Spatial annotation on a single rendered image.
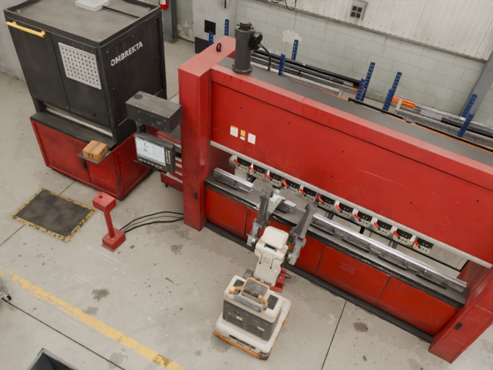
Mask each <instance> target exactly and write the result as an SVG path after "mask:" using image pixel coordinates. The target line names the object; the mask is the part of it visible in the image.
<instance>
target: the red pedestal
mask: <svg viewBox="0 0 493 370"><path fill-rule="evenodd" d="M92 203H93V206H94V207H95V208H97V209H99V210H101V211H102V212H103V213H104V216H105V219H106V224H107V228H108V233H107V234H106V235H105V236H104V237H103V238H102V242H103V244H102V245H101V246H102V247H104V248H106V249H107V250H109V251H111V252H114V251H115V250H116V249H117V248H118V247H119V246H120V245H121V244H122V243H123V242H124V241H125V240H126V238H125V233H123V232H122V231H120V230H118V229H116V228H115V227H113V224H112V219H111V215H110V211H111V210H112V209H113V208H114V207H115V206H116V205H117V204H116V200H115V198H114V197H112V196H110V195H108V194H106V193H105V192H101V193H99V194H98V195H97V196H96V197H94V198H93V199H92Z"/></svg>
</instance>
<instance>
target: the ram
mask: <svg viewBox="0 0 493 370"><path fill-rule="evenodd" d="M231 126H234V127H236V128H238V136H237V137H236V136H233V135H232V134H230V129H231ZM241 130H243V131H245V138H244V140H243V139H241V136H242V135H241ZM249 133H250V134H253V135H255V136H256V137H255V144H252V143H251V142H248V134H249ZM242 137H244V136H242ZM211 141H213V142H216V143H218V144H220V145H223V146H225V147H226V148H229V149H231V150H234V151H236V152H238V153H241V154H243V155H245V156H248V157H249V158H251V159H254V160H256V161H258V162H261V163H263V164H266V165H268V166H270V167H273V168H274V169H276V170H279V171H281V172H283V173H286V174H288V175H291V176H293V177H294V178H298V179H299V180H301V181H304V182H306V183H308V184H311V185H313V186H316V187H318V188H319V189H322V190H324V191H326V192H329V193H331V194H333V195H336V196H338V197H341V198H342V199H344V200H347V201H349V202H351V203H354V204H356V205H358V206H361V207H363V208H366V209H367V210H369V211H372V212H374V213H376V214H379V215H381V216H383V217H386V218H387V219H389V220H392V221H394V222H397V223H399V224H401V225H404V226H406V227H408V228H411V229H412V230H414V231H417V232H419V233H422V234H424V235H426V236H429V237H431V238H432V239H436V240H437V241H439V242H442V243H444V244H447V245H449V246H451V247H454V248H456V249H457V250H460V251H462V252H464V253H467V254H469V255H472V256H474V257H476V258H479V259H481V260H482V261H485V262H487V263H489V264H492V265H493V190H490V189H487V188H486V187H483V186H480V185H477V184H474V183H473V182H470V181H467V180H464V179H463V178H460V177H457V176H454V175H451V174H450V173H447V172H444V171H442V170H438V169H437V168H434V167H431V166H429V165H427V164H424V163H421V162H418V161H416V160H414V159H410V158H408V157H406V156H403V155H401V154H399V153H395V152H393V151H391V150H388V149H386V148H383V147H380V146H378V145H374V144H373V143H370V142H367V141H364V140H363V139H360V138H357V137H354V136H351V135H350V134H347V133H344V132H342V131H339V130H337V129H334V128H331V127H329V126H326V125H324V124H321V123H318V122H316V121H314V120H311V119H308V118H306V117H303V116H301V115H298V114H296V113H293V112H290V111H288V110H286V109H283V108H280V107H278V106H275V105H273V104H270V103H267V102H265V101H262V100H260V99H257V98H254V97H252V96H250V95H247V94H244V93H242V92H239V91H237V90H234V89H231V88H229V87H226V86H224V85H222V84H218V83H216V82H214V81H212V89H211ZM211 145H212V146H215V147H217V148H219V149H222V150H224V151H226V152H228V153H231V154H233V155H235V156H237V157H239V158H242V159H244V160H246V161H248V162H251V163H253V164H256V165H257V166H259V167H262V168H264V169H266V170H269V171H271V172H273V173H276V174H278V175H281V176H282V177H284V178H287V179H289V180H291V181H294V182H296V183H298V184H301V185H302V186H305V187H307V188H309V189H311V190H314V191H316V192H318V193H321V194H322V195H325V196H327V197H330V198H331V199H334V200H336V201H338V202H341V203H343V204H345V205H347V206H350V207H352V208H355V209H356V210H358V211H361V212H363V213H365V214H368V215H370V216H372V217H375V218H376V219H378V220H381V221H383V222H385V223H388V224H390V225H392V226H395V227H397V228H399V229H401V230H403V231H406V232H408V233H410V234H412V235H415V236H417V237H419V238H421V239H424V240H426V241H428V242H430V243H432V244H435V245H437V246H439V247H442V248H444V249H446V250H449V251H451V252H452V253H455V254H457V255H460V256H462V257H464V258H467V259H469V260H471V261H474V262H475V263H477V264H480V265H482V266H484V267H487V268H489V269H490V268H491V267H492V266H487V265H485V264H483V263H481V262H479V261H476V260H474V259H472V258H470V257H467V256H465V255H463V254H461V253H458V252H456V251H454V250H452V249H449V248H447V247H445V246H442V245H440V244H438V243H436V242H433V241H431V240H429V239H427V238H425V237H422V236H420V235H418V234H416V233H413V232H411V231H408V230H407V229H405V228H402V227H400V226H398V225H395V224H393V223H391V222H388V221H386V220H383V219H382V218H380V217H377V216H375V215H373V214H370V213H368V212H366V211H363V210H362V209H360V208H357V207H355V206H352V205H350V204H348V203H345V202H343V201H342V200H338V199H337V198H335V197H332V196H330V195H328V194H325V193H323V192H320V191H318V190H317V189H314V188H312V187H310V186H307V185H305V184H303V183H300V182H298V181H296V180H293V179H292V178H289V177H287V176H285V175H283V174H280V173H278V172H276V171H273V170H271V169H269V168H267V167H264V166H263V165H260V164H258V163H256V162H253V161H251V160H248V159H246V158H244V157H242V156H239V155H238V154H235V153H233V152H231V151H228V150H226V149H224V148H221V147H219V146H218V145H215V144H213V143H211Z"/></svg>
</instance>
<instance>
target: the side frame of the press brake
mask: <svg viewBox="0 0 493 370"><path fill-rule="evenodd" d="M218 43H221V44H222V47H221V51H216V45H217V44H218ZM225 57H229V58H232V59H235V38H232V37H228V36H226V35H225V36H224V37H222V38H221V39H219V40H218V41H216V42H215V43H214V44H212V45H211V46H209V47H207V48H206V49H205V50H204V51H202V52H200V53H199V54H198V55H196V56H195V57H193V58H191V59H190V60H189V61H188V62H186V63H184V64H183V65H181V66H180V67H179V68H178V89H179V104H180V105H182V122H181V123H180V142H181V161H182V179H183V213H184V224H185V225H188V226H190V227H192V228H193V229H195V230H197V231H199V232H200V231H201V230H202V229H203V228H204V227H205V223H206V222H207V218H206V215H205V179H206V178H207V177H208V176H209V175H210V174H211V173H212V172H213V171H214V170H215V169H216V168H217V167H218V168H219V169H221V170H224V171H226V172H228V173H230V174H232V175H235V167H232V166H230V165H229V159H230V157H231V156H232V154H231V153H228V152H226V151H224V150H222V149H219V148H217V147H215V146H212V145H211V89H212V81H211V68H212V67H213V66H214V65H216V64H217V63H218V62H220V61H221V60H222V59H224V58H225Z"/></svg>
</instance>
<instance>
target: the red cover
mask: <svg viewBox="0 0 493 370"><path fill-rule="evenodd" d="M211 81H214V82H216V83H218V84H222V85H224V86H226V87H229V88H231V89H234V90H237V91H239V92H241V93H244V94H247V95H250V96H252V97H254V98H257V99H260V100H262V101H265V102H267V103H270V104H273V105H275V106H278V107H280V108H283V109H286V110H288V111H290V112H293V113H296V114H298V115H301V116H303V117H306V118H308V119H311V120H314V121H316V122H318V123H321V124H324V125H326V126H329V127H331V128H334V129H337V130H339V131H342V132H344V133H347V134H350V135H351V136H354V137H357V138H360V139H363V140H364V141H367V142H370V143H373V144H374V145H378V146H380V147H383V148H386V149H388V150H391V151H393V152H395V153H399V154H401V155H403V156H406V157H408V158H410V159H414V160H416V161H418V162H421V163H424V164H427V165H429V166H431V167H434V168H437V169H438V170H442V171H444V172H447V173H450V174H451V175H454V176H457V177H460V178H463V179H464V180H467V181H470V182H473V183H474V184H477V185H480V186H483V187H486V188H487V189H490V190H493V167H491V166H489V165H486V164H483V163H480V162H477V161H475V160H472V159H469V158H467V157H465V156H461V155H459V154H457V153H454V152H451V151H448V150H445V149H443V148H440V147H437V146H435V145H432V144H430V143H427V142H424V141H422V140H419V139H416V138H414V137H411V136H408V135H406V134H402V133H401V132H398V131H394V130H392V129H390V128H387V127H384V126H381V125H379V124H376V123H373V122H370V121H369V120H365V119H363V118H361V117H357V116H355V115H352V114H349V113H347V112H344V111H341V110H339V109H336V108H334V107H331V106H328V105H326V104H323V103H320V102H317V101H314V100H312V99H309V98H305V97H304V96H302V95H298V94H296V93H294V92H291V91H288V90H285V89H282V88H280V87H277V86H274V85H273V84H269V83H267V82H264V81H261V80H259V79H256V78H253V77H251V76H248V75H241V74H237V73H234V72H233V71H232V70H231V69H229V68H226V67H224V66H221V65H218V64H216V65H214V66H213V67H212V68H211Z"/></svg>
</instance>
